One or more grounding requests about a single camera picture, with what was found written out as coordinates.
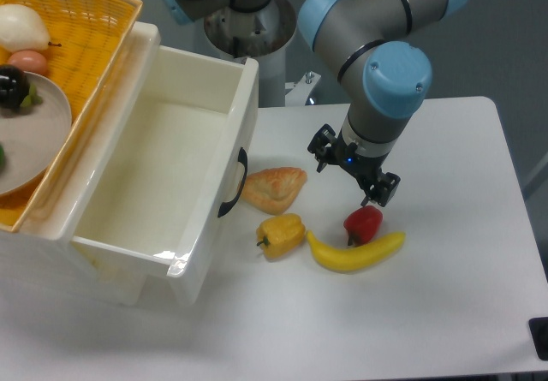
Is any grey plate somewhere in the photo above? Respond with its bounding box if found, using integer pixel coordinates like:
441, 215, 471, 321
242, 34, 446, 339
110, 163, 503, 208
1, 73, 72, 196

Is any yellow banana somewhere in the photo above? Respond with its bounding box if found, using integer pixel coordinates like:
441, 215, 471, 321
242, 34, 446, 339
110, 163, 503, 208
306, 230, 406, 273

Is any dark grape bunch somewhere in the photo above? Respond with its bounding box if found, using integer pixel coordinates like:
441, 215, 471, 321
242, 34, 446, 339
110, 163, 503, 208
0, 64, 43, 111

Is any yellow wicker basket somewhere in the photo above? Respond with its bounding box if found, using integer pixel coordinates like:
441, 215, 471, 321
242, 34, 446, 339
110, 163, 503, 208
1, 0, 142, 233

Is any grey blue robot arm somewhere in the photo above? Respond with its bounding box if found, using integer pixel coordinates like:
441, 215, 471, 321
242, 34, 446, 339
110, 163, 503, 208
164, 0, 468, 205

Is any red bell pepper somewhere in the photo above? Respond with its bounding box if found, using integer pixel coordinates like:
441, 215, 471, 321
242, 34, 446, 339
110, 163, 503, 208
343, 205, 384, 247

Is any white drawer cabinet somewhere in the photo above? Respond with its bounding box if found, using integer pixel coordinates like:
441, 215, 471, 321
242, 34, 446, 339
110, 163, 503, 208
1, 22, 161, 305

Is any green vegetable piece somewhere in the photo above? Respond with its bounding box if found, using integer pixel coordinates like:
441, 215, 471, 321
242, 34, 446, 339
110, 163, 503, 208
0, 144, 6, 171

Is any black object at table edge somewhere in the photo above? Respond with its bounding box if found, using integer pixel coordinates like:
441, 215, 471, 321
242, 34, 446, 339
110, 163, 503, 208
528, 317, 548, 361

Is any yellow bell pepper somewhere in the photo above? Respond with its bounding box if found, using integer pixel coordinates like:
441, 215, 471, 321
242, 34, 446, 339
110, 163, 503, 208
256, 213, 306, 260

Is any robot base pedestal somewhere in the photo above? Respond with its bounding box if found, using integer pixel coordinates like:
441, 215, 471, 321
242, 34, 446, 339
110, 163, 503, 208
204, 0, 296, 107

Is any white plastic drawer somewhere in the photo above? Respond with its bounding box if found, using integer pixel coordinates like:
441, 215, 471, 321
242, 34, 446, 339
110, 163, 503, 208
92, 47, 259, 304

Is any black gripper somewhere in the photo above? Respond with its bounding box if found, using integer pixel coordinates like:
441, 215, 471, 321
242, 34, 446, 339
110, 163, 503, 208
307, 124, 401, 207

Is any pink egg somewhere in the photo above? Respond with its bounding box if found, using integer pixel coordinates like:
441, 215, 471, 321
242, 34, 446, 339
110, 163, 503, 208
7, 50, 48, 75

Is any golden pastry turnover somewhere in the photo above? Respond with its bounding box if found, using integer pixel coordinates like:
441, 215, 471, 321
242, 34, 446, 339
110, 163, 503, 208
241, 167, 307, 215

